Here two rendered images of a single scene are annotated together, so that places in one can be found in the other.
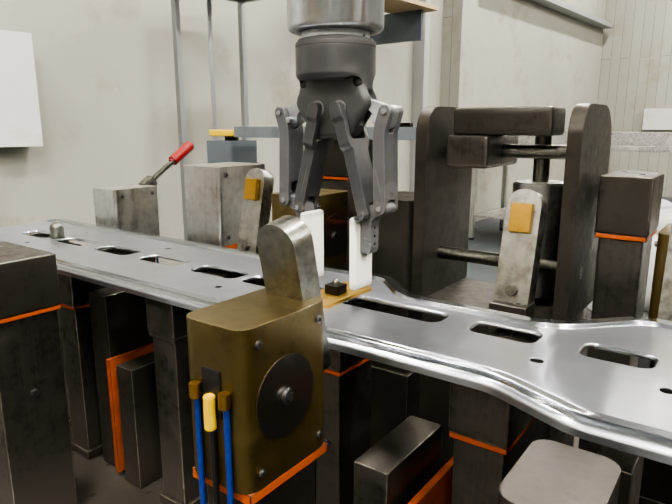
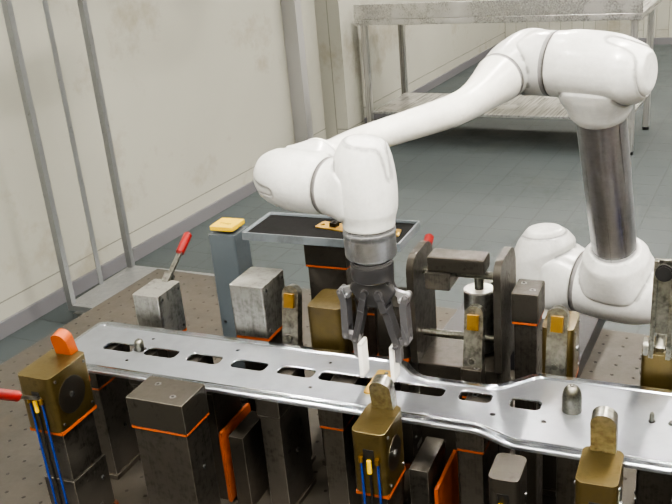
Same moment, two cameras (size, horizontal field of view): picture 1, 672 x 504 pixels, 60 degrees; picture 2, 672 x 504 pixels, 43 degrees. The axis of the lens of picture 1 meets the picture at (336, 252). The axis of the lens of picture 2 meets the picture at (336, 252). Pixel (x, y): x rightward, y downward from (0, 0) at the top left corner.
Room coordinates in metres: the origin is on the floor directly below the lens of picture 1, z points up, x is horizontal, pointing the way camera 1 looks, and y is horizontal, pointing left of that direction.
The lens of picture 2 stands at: (-0.77, 0.33, 1.81)
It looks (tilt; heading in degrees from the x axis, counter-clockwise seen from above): 22 degrees down; 349
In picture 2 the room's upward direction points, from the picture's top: 5 degrees counter-clockwise
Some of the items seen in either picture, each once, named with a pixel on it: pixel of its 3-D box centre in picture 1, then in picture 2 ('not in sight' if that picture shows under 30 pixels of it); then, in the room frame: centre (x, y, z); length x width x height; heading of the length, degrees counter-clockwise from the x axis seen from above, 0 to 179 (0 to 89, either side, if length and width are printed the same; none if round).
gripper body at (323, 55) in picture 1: (335, 89); (373, 281); (0.57, 0.00, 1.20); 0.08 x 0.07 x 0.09; 54
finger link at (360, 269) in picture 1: (360, 252); (394, 361); (0.55, -0.02, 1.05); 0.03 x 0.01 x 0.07; 144
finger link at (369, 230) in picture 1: (377, 227); (403, 349); (0.54, -0.04, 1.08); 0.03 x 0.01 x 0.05; 54
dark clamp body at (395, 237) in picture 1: (407, 333); (403, 376); (0.76, -0.10, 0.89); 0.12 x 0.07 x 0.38; 144
